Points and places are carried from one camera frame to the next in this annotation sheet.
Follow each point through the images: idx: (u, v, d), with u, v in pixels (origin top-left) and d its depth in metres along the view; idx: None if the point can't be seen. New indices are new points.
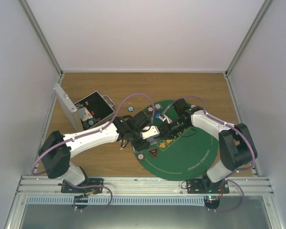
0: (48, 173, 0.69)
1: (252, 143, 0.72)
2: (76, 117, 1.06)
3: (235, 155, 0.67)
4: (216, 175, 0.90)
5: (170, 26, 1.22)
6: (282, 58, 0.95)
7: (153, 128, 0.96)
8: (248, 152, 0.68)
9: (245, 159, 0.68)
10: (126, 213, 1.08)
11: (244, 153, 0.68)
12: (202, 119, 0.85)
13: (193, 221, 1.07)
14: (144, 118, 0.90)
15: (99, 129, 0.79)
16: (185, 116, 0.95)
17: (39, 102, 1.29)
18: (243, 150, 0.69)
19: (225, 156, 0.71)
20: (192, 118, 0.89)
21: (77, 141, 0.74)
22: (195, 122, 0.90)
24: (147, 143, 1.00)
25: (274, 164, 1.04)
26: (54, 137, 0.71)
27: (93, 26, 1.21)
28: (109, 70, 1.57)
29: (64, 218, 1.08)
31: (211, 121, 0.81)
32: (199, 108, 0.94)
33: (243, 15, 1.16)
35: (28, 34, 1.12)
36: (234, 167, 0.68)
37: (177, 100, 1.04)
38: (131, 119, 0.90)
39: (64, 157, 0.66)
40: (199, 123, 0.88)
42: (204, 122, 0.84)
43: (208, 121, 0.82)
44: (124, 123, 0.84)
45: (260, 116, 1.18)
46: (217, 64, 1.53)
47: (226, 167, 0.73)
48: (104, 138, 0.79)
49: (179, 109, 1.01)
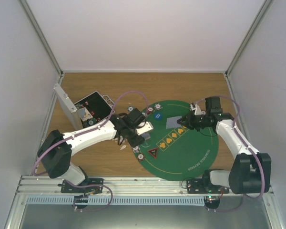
0: (49, 172, 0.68)
1: (269, 176, 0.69)
2: (76, 117, 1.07)
3: (243, 182, 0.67)
4: (218, 181, 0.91)
5: (169, 26, 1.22)
6: (283, 58, 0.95)
7: (148, 124, 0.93)
8: (257, 182, 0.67)
9: (251, 189, 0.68)
10: (125, 213, 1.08)
11: (253, 182, 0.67)
12: (228, 130, 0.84)
13: (193, 221, 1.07)
14: (139, 112, 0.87)
15: (97, 126, 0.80)
16: (211, 119, 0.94)
17: (39, 102, 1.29)
18: (254, 178, 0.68)
19: (233, 179, 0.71)
20: (218, 124, 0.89)
21: (77, 139, 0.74)
22: (219, 129, 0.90)
24: (141, 139, 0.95)
25: (274, 164, 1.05)
26: (53, 137, 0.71)
27: (93, 26, 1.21)
28: (109, 70, 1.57)
29: (63, 219, 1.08)
31: (236, 138, 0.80)
32: (229, 116, 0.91)
33: (243, 15, 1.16)
35: (28, 34, 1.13)
36: (238, 192, 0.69)
37: (211, 97, 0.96)
38: (127, 116, 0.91)
39: (65, 155, 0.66)
40: (223, 133, 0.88)
42: (229, 135, 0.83)
43: (232, 136, 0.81)
44: (120, 120, 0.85)
45: (260, 116, 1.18)
46: (217, 64, 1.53)
47: (230, 187, 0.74)
48: (103, 135, 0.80)
49: (210, 108, 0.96)
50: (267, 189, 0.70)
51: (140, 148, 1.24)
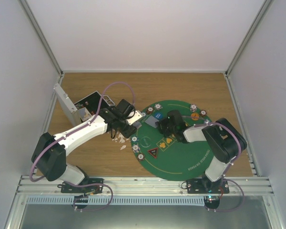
0: (47, 175, 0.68)
1: (239, 134, 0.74)
2: (76, 116, 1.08)
3: (223, 146, 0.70)
4: (212, 172, 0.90)
5: (170, 26, 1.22)
6: (282, 58, 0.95)
7: (137, 113, 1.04)
8: (232, 140, 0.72)
9: (234, 150, 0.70)
10: (126, 213, 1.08)
11: (231, 144, 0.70)
12: (190, 130, 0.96)
13: (193, 221, 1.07)
14: (127, 104, 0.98)
15: (87, 123, 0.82)
16: (180, 136, 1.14)
17: (39, 102, 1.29)
18: (227, 138, 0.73)
19: (213, 149, 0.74)
20: (185, 133, 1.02)
21: (69, 138, 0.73)
22: (188, 136, 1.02)
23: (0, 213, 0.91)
24: (134, 129, 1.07)
25: (274, 164, 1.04)
26: (45, 140, 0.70)
27: (93, 26, 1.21)
28: (109, 69, 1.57)
29: (63, 219, 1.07)
31: (195, 128, 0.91)
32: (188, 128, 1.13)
33: (243, 15, 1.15)
35: (28, 33, 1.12)
36: (224, 156, 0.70)
37: (173, 114, 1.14)
38: (115, 108, 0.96)
39: (60, 155, 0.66)
40: (190, 135, 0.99)
42: (192, 131, 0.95)
43: (195, 130, 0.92)
44: (109, 113, 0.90)
45: (260, 116, 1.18)
46: (218, 64, 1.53)
47: (221, 161, 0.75)
48: (95, 130, 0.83)
49: (176, 122, 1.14)
50: (245, 145, 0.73)
51: (140, 148, 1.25)
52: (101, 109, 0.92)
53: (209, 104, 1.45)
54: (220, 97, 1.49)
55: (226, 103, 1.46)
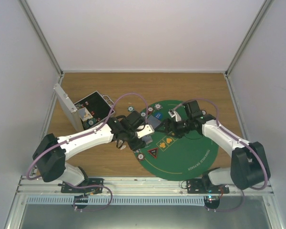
0: (44, 176, 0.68)
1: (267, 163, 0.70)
2: (76, 116, 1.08)
3: (248, 175, 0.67)
4: (220, 180, 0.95)
5: (170, 26, 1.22)
6: (282, 58, 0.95)
7: (148, 127, 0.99)
8: (261, 173, 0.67)
9: (256, 180, 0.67)
10: (126, 213, 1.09)
11: (256, 174, 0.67)
12: (214, 130, 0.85)
13: (193, 221, 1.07)
14: (138, 116, 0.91)
15: (94, 130, 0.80)
16: (196, 124, 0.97)
17: (39, 102, 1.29)
18: (255, 168, 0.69)
19: (234, 173, 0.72)
20: (203, 127, 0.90)
21: (72, 143, 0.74)
22: (205, 131, 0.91)
23: (0, 213, 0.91)
24: (141, 142, 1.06)
25: (272, 164, 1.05)
26: (48, 140, 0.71)
27: (92, 26, 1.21)
28: (109, 69, 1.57)
29: (64, 219, 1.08)
31: (222, 134, 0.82)
32: (210, 116, 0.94)
33: (243, 15, 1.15)
35: (28, 33, 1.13)
36: (245, 187, 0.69)
37: (189, 102, 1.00)
38: (125, 119, 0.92)
39: (59, 160, 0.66)
40: (211, 134, 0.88)
42: (216, 133, 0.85)
43: (220, 134, 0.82)
44: (117, 123, 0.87)
45: (260, 115, 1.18)
46: (217, 64, 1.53)
47: (236, 184, 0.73)
48: (99, 139, 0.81)
49: (191, 112, 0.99)
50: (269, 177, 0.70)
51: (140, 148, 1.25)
52: (110, 119, 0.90)
53: (209, 104, 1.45)
54: (220, 97, 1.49)
55: (226, 104, 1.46)
